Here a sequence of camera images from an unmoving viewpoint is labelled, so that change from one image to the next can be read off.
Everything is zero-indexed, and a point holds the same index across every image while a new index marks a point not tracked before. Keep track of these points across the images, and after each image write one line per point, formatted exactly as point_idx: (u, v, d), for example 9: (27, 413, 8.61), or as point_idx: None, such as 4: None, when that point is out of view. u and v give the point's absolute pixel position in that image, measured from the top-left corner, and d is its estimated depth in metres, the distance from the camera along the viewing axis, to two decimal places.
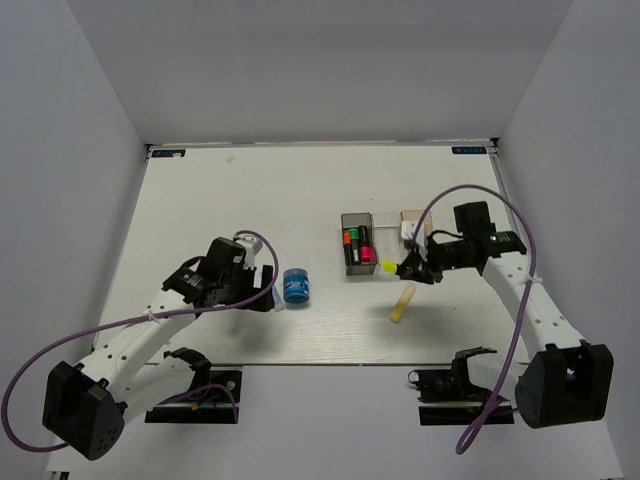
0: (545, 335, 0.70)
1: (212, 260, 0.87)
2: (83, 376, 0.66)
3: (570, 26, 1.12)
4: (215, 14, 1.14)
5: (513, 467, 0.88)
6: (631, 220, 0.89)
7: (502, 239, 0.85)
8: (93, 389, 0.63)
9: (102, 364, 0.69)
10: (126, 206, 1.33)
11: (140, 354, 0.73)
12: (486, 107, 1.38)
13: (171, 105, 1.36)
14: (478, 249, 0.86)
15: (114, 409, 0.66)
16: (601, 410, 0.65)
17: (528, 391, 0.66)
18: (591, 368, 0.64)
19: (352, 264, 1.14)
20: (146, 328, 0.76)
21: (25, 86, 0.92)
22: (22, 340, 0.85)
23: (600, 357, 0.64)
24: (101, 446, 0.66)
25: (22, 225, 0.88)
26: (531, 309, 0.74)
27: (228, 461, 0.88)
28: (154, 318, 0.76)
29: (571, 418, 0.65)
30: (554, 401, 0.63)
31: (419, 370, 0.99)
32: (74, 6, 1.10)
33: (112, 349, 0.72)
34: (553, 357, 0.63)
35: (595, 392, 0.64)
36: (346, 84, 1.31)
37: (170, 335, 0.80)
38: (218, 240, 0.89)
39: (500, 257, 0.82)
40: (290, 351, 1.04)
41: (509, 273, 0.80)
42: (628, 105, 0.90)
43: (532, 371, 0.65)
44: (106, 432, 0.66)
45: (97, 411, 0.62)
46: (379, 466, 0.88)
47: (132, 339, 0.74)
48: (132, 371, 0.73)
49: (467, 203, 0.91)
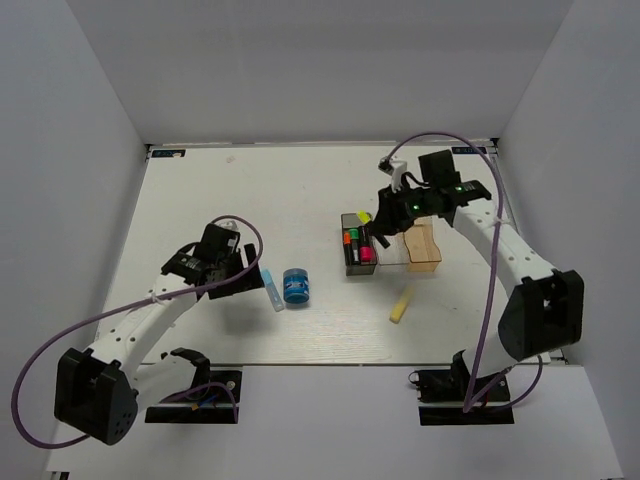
0: (520, 270, 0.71)
1: (207, 244, 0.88)
2: (95, 360, 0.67)
3: (570, 26, 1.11)
4: (216, 14, 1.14)
5: (513, 467, 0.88)
6: (630, 221, 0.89)
7: (466, 189, 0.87)
8: (106, 372, 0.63)
9: (112, 347, 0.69)
10: (125, 206, 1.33)
11: (147, 336, 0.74)
12: (486, 106, 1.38)
13: (171, 105, 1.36)
14: (445, 201, 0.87)
15: (129, 392, 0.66)
16: (578, 333, 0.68)
17: (512, 329, 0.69)
18: (565, 294, 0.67)
19: (351, 264, 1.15)
20: (151, 310, 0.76)
21: (26, 87, 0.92)
22: (23, 341, 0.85)
23: (572, 281, 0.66)
24: (117, 431, 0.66)
25: (23, 227, 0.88)
26: (504, 249, 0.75)
27: (229, 461, 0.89)
28: (158, 300, 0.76)
29: (552, 346, 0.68)
30: (537, 333, 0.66)
31: (419, 370, 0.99)
32: (73, 6, 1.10)
33: (120, 331, 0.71)
34: (530, 289, 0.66)
35: (571, 316, 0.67)
36: (346, 84, 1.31)
37: (173, 315, 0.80)
38: (210, 225, 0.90)
39: (467, 206, 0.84)
40: (290, 351, 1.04)
41: (478, 219, 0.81)
42: (628, 105, 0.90)
43: (513, 308, 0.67)
44: (122, 415, 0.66)
45: (112, 393, 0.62)
46: (380, 466, 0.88)
47: (138, 321, 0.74)
48: (141, 353, 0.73)
49: (431, 153, 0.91)
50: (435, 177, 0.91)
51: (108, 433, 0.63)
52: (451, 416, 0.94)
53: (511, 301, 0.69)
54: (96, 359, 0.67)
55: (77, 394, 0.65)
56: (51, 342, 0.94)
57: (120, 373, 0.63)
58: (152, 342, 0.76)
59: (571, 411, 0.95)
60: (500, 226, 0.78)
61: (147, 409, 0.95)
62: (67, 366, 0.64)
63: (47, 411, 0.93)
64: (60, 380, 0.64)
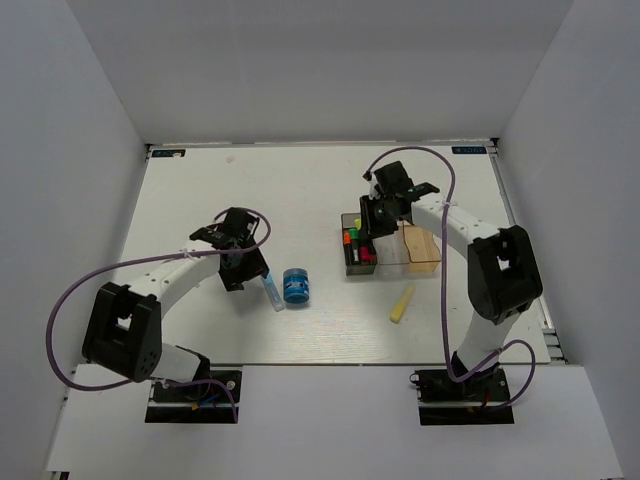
0: (470, 234, 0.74)
1: (231, 222, 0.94)
2: (132, 294, 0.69)
3: (570, 26, 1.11)
4: (216, 14, 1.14)
5: (513, 468, 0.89)
6: (630, 221, 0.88)
7: (416, 188, 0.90)
8: (141, 302, 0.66)
9: (146, 284, 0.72)
10: (126, 206, 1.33)
11: (177, 285, 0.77)
12: (486, 106, 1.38)
13: (170, 105, 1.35)
14: (402, 204, 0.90)
15: (158, 331, 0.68)
16: (539, 285, 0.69)
17: (478, 289, 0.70)
18: (515, 245, 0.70)
19: (351, 264, 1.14)
20: (183, 263, 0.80)
21: (26, 88, 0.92)
22: (22, 342, 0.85)
23: (518, 234, 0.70)
24: (144, 370, 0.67)
25: (22, 227, 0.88)
26: (454, 222, 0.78)
27: (230, 461, 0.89)
28: (190, 254, 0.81)
29: (519, 300, 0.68)
30: (500, 285, 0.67)
31: (419, 370, 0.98)
32: (73, 6, 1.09)
33: (154, 274, 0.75)
34: (481, 246, 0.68)
35: (527, 266, 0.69)
36: (346, 84, 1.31)
37: (196, 278, 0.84)
38: (232, 208, 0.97)
39: (419, 200, 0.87)
40: (290, 351, 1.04)
41: (430, 207, 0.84)
42: (628, 106, 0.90)
43: (472, 266, 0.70)
44: (149, 354, 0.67)
45: (146, 321, 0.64)
46: (380, 467, 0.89)
47: (172, 268, 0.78)
48: (170, 298, 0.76)
49: (384, 167, 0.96)
50: (389, 185, 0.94)
51: (136, 367, 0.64)
52: (452, 416, 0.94)
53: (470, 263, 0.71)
54: (133, 293, 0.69)
55: (108, 330, 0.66)
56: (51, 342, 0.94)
57: (156, 304, 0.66)
58: (178, 293, 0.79)
59: (571, 411, 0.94)
60: (448, 208, 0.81)
61: (146, 409, 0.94)
62: (105, 296, 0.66)
63: (47, 411, 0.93)
64: (96, 309, 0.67)
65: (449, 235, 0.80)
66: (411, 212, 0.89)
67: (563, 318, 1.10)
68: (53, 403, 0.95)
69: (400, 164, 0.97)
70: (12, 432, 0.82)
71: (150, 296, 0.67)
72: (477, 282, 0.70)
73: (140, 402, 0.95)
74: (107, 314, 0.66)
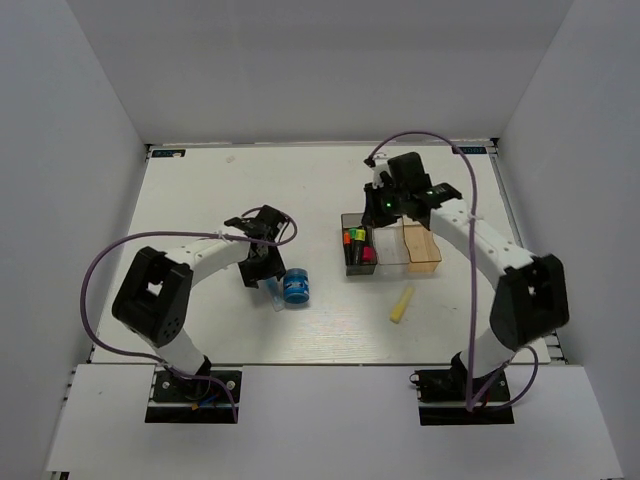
0: (501, 260, 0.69)
1: (263, 217, 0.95)
2: (166, 260, 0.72)
3: (570, 26, 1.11)
4: (215, 14, 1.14)
5: (513, 467, 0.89)
6: (630, 221, 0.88)
7: (437, 191, 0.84)
8: (175, 269, 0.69)
9: (181, 254, 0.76)
10: (126, 206, 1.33)
11: (208, 261, 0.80)
12: (486, 106, 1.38)
13: (170, 105, 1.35)
14: (419, 208, 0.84)
15: (185, 299, 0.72)
16: (566, 315, 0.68)
17: (502, 317, 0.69)
18: (549, 277, 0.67)
19: (352, 264, 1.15)
20: (216, 241, 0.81)
21: (27, 89, 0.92)
22: (22, 341, 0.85)
23: (552, 265, 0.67)
24: (166, 334, 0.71)
25: (22, 227, 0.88)
26: (482, 242, 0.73)
27: (230, 461, 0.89)
28: (224, 236, 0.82)
29: (543, 331, 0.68)
30: (528, 317, 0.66)
31: (419, 370, 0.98)
32: (74, 7, 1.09)
33: (190, 246, 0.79)
34: (515, 279, 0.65)
35: (557, 296, 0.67)
36: (346, 83, 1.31)
37: (227, 259, 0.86)
38: (267, 205, 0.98)
39: (440, 207, 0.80)
40: (290, 351, 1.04)
41: (454, 218, 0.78)
42: (628, 105, 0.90)
43: (500, 297, 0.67)
44: (172, 320, 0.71)
45: (178, 287, 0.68)
46: (379, 467, 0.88)
47: (206, 244, 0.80)
48: (199, 272, 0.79)
49: (400, 157, 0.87)
50: (405, 182, 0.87)
51: (159, 330, 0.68)
52: (452, 416, 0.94)
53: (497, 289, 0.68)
54: (168, 260, 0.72)
55: (140, 291, 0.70)
56: (50, 342, 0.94)
57: (188, 273, 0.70)
58: (208, 269, 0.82)
59: (571, 411, 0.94)
60: (475, 222, 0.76)
61: (146, 409, 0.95)
62: (143, 258, 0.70)
63: (47, 412, 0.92)
64: (132, 269, 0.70)
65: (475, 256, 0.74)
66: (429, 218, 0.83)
67: None
68: (53, 404, 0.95)
69: (417, 156, 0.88)
70: (12, 432, 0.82)
71: (183, 265, 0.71)
72: (502, 310, 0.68)
73: (140, 402, 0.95)
74: (141, 275, 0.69)
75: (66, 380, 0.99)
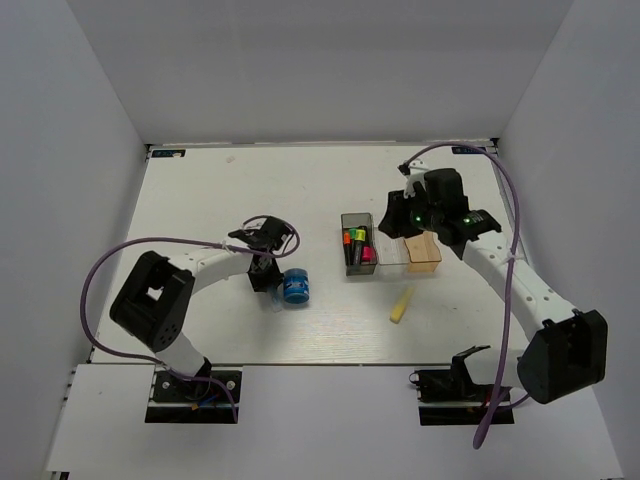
0: (539, 311, 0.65)
1: (266, 229, 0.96)
2: (168, 266, 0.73)
3: (570, 26, 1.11)
4: (215, 14, 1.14)
5: (513, 468, 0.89)
6: (630, 221, 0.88)
7: (475, 220, 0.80)
8: (178, 275, 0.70)
9: (185, 261, 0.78)
10: (126, 206, 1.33)
11: (211, 270, 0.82)
12: (486, 106, 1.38)
13: (171, 105, 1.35)
14: (453, 234, 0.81)
15: (183, 308, 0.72)
16: (602, 373, 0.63)
17: (532, 370, 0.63)
18: (590, 336, 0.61)
19: (352, 264, 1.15)
20: (219, 252, 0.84)
21: (26, 88, 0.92)
22: (21, 341, 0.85)
23: (594, 323, 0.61)
24: (162, 340, 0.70)
25: (22, 227, 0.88)
26: (520, 288, 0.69)
27: (229, 461, 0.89)
28: (228, 248, 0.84)
29: (575, 388, 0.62)
30: (562, 375, 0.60)
31: (419, 370, 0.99)
32: (74, 7, 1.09)
33: (193, 254, 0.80)
34: (553, 334, 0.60)
35: (596, 355, 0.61)
36: (346, 83, 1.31)
37: (228, 270, 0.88)
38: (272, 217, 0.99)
39: (478, 240, 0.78)
40: (290, 351, 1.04)
41: (490, 254, 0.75)
42: (629, 105, 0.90)
43: (533, 351, 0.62)
44: (170, 326, 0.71)
45: (179, 293, 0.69)
46: (379, 467, 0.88)
47: (209, 253, 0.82)
48: (201, 280, 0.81)
49: (443, 177, 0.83)
50: (443, 202, 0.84)
51: (157, 334, 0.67)
52: (452, 416, 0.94)
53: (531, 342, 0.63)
54: (170, 266, 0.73)
55: (139, 296, 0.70)
56: (50, 342, 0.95)
57: (190, 279, 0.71)
58: (208, 279, 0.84)
59: (571, 412, 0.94)
60: (514, 262, 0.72)
61: (146, 409, 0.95)
62: (146, 261, 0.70)
63: (47, 412, 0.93)
64: (133, 272, 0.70)
65: (511, 300, 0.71)
66: (462, 246, 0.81)
67: None
68: (53, 404, 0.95)
69: (459, 176, 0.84)
70: (12, 432, 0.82)
71: (185, 271, 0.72)
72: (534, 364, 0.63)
73: (140, 402, 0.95)
74: (142, 278, 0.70)
75: (66, 380, 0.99)
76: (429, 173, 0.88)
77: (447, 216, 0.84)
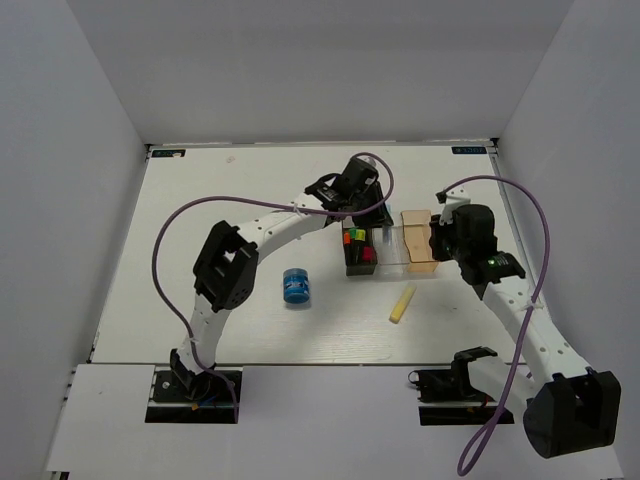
0: (551, 365, 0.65)
1: (347, 178, 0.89)
2: (239, 236, 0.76)
3: (570, 26, 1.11)
4: (216, 13, 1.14)
5: (514, 468, 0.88)
6: (630, 220, 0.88)
7: (499, 263, 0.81)
8: (244, 248, 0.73)
9: (252, 232, 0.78)
10: (125, 205, 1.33)
11: (282, 235, 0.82)
12: (486, 106, 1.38)
13: (171, 104, 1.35)
14: (476, 274, 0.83)
15: (253, 273, 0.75)
16: (610, 436, 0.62)
17: (538, 421, 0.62)
18: (601, 398, 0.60)
19: (352, 264, 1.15)
20: (290, 216, 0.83)
21: (26, 88, 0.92)
22: (20, 342, 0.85)
23: (608, 385, 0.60)
24: (234, 299, 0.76)
25: (21, 225, 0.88)
26: (535, 338, 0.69)
27: (229, 461, 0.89)
28: (298, 210, 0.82)
29: (581, 447, 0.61)
30: (567, 433, 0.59)
31: (418, 370, 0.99)
32: (73, 6, 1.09)
33: (262, 222, 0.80)
34: (561, 388, 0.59)
35: (605, 418, 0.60)
36: (348, 83, 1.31)
37: (303, 231, 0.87)
38: (354, 161, 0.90)
39: (499, 283, 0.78)
40: (291, 351, 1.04)
41: (510, 299, 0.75)
42: (628, 104, 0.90)
43: (540, 403, 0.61)
44: (240, 289, 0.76)
45: (244, 265, 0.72)
46: (379, 466, 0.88)
47: (279, 219, 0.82)
48: (271, 248, 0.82)
49: (473, 214, 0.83)
50: (471, 241, 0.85)
51: (227, 296, 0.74)
52: (451, 417, 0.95)
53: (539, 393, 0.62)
54: (240, 236, 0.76)
55: (215, 259, 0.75)
56: (50, 342, 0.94)
57: (255, 253, 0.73)
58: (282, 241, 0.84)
59: None
60: (533, 310, 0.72)
61: (147, 409, 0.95)
62: (217, 232, 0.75)
63: (47, 412, 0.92)
64: (208, 240, 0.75)
65: (524, 348, 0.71)
66: (483, 287, 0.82)
67: (563, 317, 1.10)
68: (53, 403, 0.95)
69: (490, 215, 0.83)
70: (12, 432, 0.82)
71: (251, 244, 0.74)
72: (540, 417, 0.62)
73: (140, 402, 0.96)
74: (214, 246, 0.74)
75: (66, 380, 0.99)
76: (462, 208, 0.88)
77: (473, 254, 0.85)
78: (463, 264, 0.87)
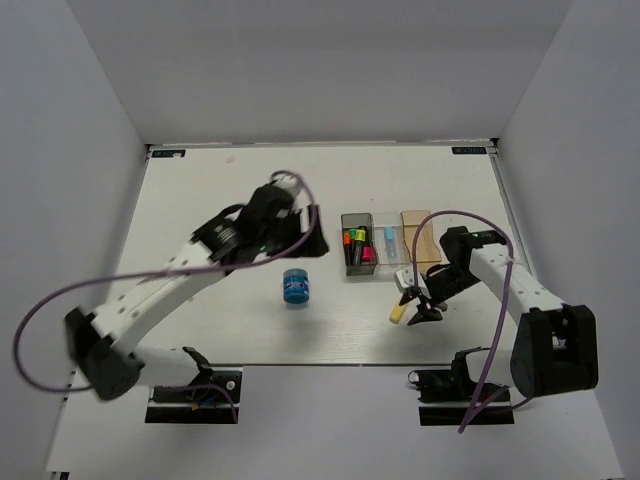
0: (529, 301, 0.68)
1: (251, 210, 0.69)
2: (92, 328, 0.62)
3: (570, 26, 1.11)
4: (216, 13, 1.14)
5: (514, 469, 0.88)
6: (630, 220, 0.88)
7: (483, 235, 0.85)
8: (92, 349, 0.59)
9: (112, 318, 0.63)
10: (125, 205, 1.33)
11: (155, 309, 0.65)
12: (486, 106, 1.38)
13: (171, 105, 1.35)
14: (462, 247, 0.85)
15: (121, 366, 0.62)
16: (594, 376, 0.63)
17: (521, 361, 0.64)
18: (576, 326, 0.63)
19: (352, 264, 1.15)
20: (162, 285, 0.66)
21: (27, 87, 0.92)
22: (20, 342, 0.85)
23: (583, 315, 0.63)
24: (116, 389, 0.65)
25: (21, 226, 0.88)
26: (514, 283, 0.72)
27: (229, 461, 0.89)
28: (171, 274, 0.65)
29: (566, 386, 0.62)
30: (548, 365, 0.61)
31: (418, 370, 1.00)
32: (73, 6, 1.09)
33: (126, 301, 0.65)
34: (537, 317, 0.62)
35: (585, 353, 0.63)
36: (347, 83, 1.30)
37: (193, 290, 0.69)
38: (262, 188, 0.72)
39: (482, 249, 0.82)
40: (290, 351, 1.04)
41: (491, 260, 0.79)
42: (629, 102, 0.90)
43: (520, 337, 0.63)
44: (120, 379, 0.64)
45: (100, 366, 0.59)
46: (379, 466, 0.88)
47: (149, 292, 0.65)
48: (147, 325, 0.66)
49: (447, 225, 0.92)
50: (452, 258, 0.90)
51: (101, 395, 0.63)
52: (451, 417, 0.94)
53: (518, 329, 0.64)
54: (93, 328, 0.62)
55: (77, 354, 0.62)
56: (50, 342, 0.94)
57: (107, 353, 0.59)
58: (166, 309, 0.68)
59: (570, 411, 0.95)
60: (512, 265, 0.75)
61: (147, 409, 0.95)
62: (68, 327, 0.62)
63: (47, 412, 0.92)
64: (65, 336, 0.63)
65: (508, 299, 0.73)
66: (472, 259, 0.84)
67: None
68: (53, 403, 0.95)
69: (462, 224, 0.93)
70: (13, 431, 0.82)
71: (104, 340, 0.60)
72: (522, 355, 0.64)
73: (140, 403, 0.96)
74: (70, 345, 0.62)
75: (66, 380, 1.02)
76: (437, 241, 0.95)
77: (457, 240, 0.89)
78: (449, 246, 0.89)
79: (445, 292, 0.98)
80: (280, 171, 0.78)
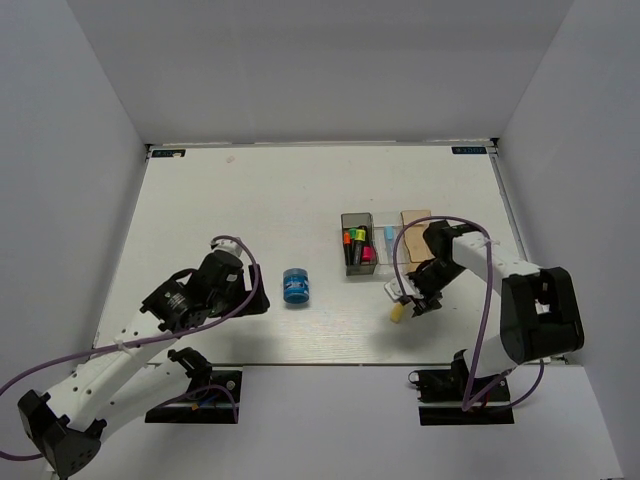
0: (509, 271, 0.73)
1: (204, 275, 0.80)
2: (49, 410, 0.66)
3: (570, 26, 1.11)
4: (215, 13, 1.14)
5: (513, 468, 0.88)
6: (630, 221, 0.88)
7: (459, 226, 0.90)
8: (48, 436, 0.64)
9: (66, 399, 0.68)
10: (125, 206, 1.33)
11: (109, 384, 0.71)
12: (486, 106, 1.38)
13: (171, 105, 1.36)
14: (443, 240, 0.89)
15: (80, 443, 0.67)
16: (578, 334, 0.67)
17: (510, 328, 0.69)
18: (555, 288, 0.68)
19: (351, 264, 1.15)
20: (115, 359, 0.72)
21: (26, 87, 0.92)
22: (21, 342, 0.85)
23: (558, 275, 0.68)
24: (78, 462, 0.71)
25: (21, 226, 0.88)
26: (494, 259, 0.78)
27: (229, 461, 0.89)
28: (124, 347, 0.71)
29: (554, 345, 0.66)
30: (534, 325, 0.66)
31: (419, 370, 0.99)
32: (74, 6, 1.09)
33: (80, 379, 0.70)
34: (518, 281, 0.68)
35: (567, 311, 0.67)
36: (347, 83, 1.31)
37: (148, 358, 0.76)
38: (211, 256, 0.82)
39: (462, 236, 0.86)
40: (289, 351, 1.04)
41: (471, 243, 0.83)
42: (628, 103, 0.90)
43: (506, 304, 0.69)
44: (80, 453, 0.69)
45: (55, 450, 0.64)
46: (378, 466, 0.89)
47: (101, 369, 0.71)
48: (104, 397, 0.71)
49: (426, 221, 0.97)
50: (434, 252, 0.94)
51: (62, 470, 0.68)
52: (452, 417, 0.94)
53: (503, 298, 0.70)
54: (49, 410, 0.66)
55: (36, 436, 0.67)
56: (51, 343, 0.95)
57: (62, 437, 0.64)
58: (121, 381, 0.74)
59: (570, 410, 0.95)
60: (491, 244, 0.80)
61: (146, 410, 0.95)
62: (23, 412, 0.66)
63: None
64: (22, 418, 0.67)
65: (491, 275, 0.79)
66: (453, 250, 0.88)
67: None
68: None
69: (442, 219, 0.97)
70: (13, 431, 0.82)
71: (60, 423, 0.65)
72: (510, 321, 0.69)
73: None
74: (26, 426, 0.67)
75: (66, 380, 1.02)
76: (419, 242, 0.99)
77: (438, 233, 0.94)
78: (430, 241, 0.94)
79: (434, 285, 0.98)
80: (219, 236, 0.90)
